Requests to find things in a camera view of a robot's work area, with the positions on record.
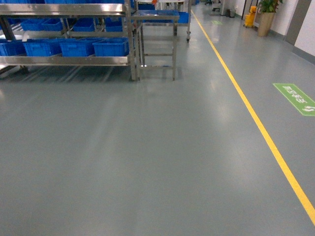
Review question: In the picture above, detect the stainless steel side table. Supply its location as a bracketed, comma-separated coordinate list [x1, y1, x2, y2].
[131, 10, 180, 80]

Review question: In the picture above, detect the potted plant in tan planter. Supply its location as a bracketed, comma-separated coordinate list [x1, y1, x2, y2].
[258, 0, 283, 37]

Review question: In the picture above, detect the stainless steel flow rack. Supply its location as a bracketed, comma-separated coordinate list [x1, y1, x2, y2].
[0, 0, 136, 80]

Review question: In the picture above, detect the green floor sign sticker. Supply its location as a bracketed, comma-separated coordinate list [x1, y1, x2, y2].
[273, 83, 315, 117]

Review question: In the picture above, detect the blue bin with red bags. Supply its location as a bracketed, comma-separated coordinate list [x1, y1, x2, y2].
[93, 37, 129, 57]

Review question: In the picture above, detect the yellow mop bucket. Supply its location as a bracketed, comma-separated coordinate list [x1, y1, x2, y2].
[244, 6, 257, 28]

